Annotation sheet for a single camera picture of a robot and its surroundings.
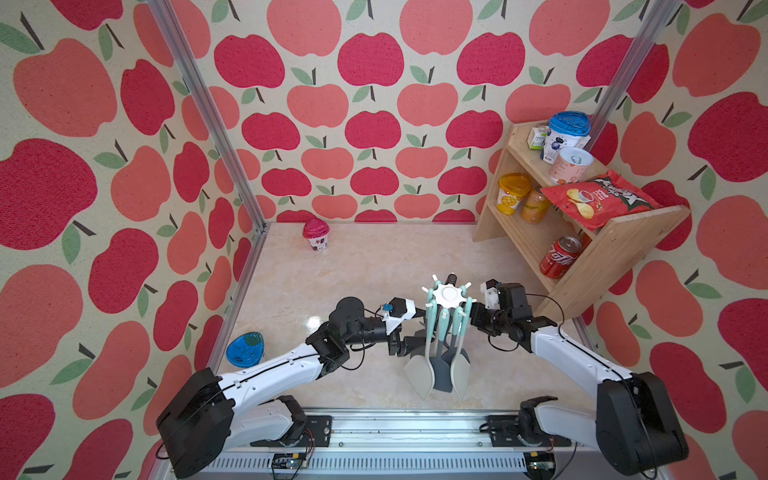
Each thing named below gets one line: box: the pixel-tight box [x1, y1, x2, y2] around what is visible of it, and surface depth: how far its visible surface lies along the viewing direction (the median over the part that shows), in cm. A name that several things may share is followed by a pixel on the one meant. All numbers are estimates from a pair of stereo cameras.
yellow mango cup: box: [496, 172, 532, 216], surface depth 92 cm
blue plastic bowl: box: [226, 331, 265, 368], surface depth 80 cm
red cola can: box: [540, 235, 583, 279], surface depth 74 cm
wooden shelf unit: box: [473, 114, 692, 322], surface depth 71 cm
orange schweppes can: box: [522, 190, 551, 225], surface depth 91 cm
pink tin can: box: [549, 147, 595, 185], surface depth 70 cm
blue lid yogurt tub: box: [540, 111, 592, 165], surface depth 72 cm
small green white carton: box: [527, 126, 549, 150], surface depth 81 cm
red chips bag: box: [540, 170, 663, 233], surface depth 64 cm
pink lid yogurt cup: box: [302, 218, 330, 251], surface depth 110 cm
